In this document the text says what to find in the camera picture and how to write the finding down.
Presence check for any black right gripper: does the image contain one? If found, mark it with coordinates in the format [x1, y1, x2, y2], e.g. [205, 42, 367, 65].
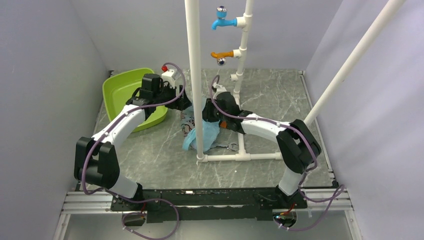
[199, 97, 230, 123]

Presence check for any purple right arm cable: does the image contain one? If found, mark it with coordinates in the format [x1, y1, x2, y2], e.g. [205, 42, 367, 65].
[209, 74, 346, 233]

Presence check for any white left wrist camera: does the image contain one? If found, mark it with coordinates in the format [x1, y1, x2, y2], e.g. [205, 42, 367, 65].
[161, 65, 178, 89]

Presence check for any blue plastic faucet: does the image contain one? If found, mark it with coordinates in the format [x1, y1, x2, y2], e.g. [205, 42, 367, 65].
[211, 5, 237, 30]

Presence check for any white PVC pipe frame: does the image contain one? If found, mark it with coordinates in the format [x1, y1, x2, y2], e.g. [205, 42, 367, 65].
[184, 0, 284, 163]

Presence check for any lime green plastic basin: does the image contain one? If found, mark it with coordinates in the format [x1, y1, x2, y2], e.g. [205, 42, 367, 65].
[102, 67, 169, 134]

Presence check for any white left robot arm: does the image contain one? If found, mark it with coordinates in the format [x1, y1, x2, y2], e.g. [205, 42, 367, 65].
[73, 69, 191, 210]

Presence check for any light blue printed plastic bag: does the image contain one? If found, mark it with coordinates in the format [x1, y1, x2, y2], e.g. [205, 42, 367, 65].
[180, 96, 221, 153]

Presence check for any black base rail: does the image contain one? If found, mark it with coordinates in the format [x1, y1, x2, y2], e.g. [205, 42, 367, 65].
[110, 187, 308, 223]

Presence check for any orange plastic faucet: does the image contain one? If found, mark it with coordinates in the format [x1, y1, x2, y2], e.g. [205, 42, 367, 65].
[210, 51, 234, 66]

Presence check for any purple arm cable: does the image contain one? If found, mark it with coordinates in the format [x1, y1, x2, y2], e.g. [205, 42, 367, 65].
[81, 62, 186, 240]
[209, 74, 346, 233]

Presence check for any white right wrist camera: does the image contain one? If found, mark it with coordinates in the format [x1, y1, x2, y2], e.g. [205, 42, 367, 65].
[211, 82, 227, 100]

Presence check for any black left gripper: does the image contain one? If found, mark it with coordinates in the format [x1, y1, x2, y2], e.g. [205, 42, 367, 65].
[153, 81, 192, 111]

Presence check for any silver combination wrench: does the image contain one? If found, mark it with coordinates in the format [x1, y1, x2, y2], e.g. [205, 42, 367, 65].
[211, 142, 239, 152]

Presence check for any white diagonal pole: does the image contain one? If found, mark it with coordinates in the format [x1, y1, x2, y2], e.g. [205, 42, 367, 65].
[304, 0, 405, 125]

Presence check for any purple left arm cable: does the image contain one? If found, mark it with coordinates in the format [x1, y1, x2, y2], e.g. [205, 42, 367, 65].
[81, 62, 186, 240]

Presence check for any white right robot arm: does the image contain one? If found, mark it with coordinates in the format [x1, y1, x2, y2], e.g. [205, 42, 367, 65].
[202, 91, 322, 208]

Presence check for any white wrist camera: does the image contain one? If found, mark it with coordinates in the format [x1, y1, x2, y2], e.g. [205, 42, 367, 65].
[161, 65, 178, 89]
[211, 82, 227, 100]

